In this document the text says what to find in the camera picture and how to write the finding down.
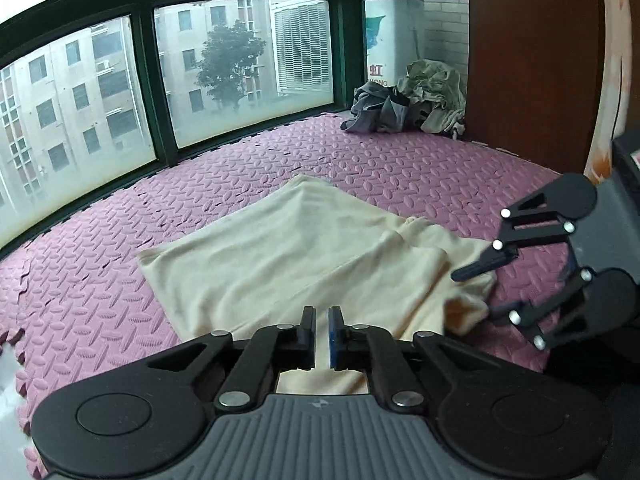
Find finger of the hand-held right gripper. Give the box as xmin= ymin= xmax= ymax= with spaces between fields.
xmin=489 ymin=269 xmax=601 ymax=352
xmin=451 ymin=191 xmax=576 ymax=282

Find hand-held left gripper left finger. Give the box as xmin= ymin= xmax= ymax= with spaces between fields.
xmin=150 ymin=305 xmax=317 ymax=409

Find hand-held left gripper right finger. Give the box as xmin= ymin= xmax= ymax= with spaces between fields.
xmin=328 ymin=306 xmax=501 ymax=409

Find cream long-sleeved top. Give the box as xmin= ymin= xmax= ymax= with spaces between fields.
xmin=137 ymin=175 xmax=496 ymax=396

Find pale patterned crumpled clothes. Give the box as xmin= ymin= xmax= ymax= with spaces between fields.
xmin=397 ymin=59 xmax=469 ymax=139

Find grey crumpled clothes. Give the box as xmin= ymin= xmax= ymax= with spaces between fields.
xmin=340 ymin=82 xmax=414 ymax=135

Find pale floral curtain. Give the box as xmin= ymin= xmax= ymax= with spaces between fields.
xmin=584 ymin=0 xmax=640 ymax=186

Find brown wooden cabinet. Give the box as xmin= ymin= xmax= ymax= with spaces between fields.
xmin=467 ymin=0 xmax=607 ymax=177

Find pink foam floor mat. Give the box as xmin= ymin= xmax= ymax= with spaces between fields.
xmin=0 ymin=112 xmax=576 ymax=461

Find white panel with blue print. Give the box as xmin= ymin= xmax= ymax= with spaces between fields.
xmin=365 ymin=0 xmax=402 ymax=87

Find outdoor air conditioner unit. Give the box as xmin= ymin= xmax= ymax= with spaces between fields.
xmin=272 ymin=0 xmax=334 ymax=97

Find tree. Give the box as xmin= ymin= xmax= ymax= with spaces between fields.
xmin=197 ymin=20 xmax=268 ymax=114

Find beige apartment building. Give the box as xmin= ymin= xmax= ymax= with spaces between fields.
xmin=0 ymin=0 xmax=281 ymax=221

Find green window frame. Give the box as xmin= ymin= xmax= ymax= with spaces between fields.
xmin=0 ymin=0 xmax=471 ymax=256

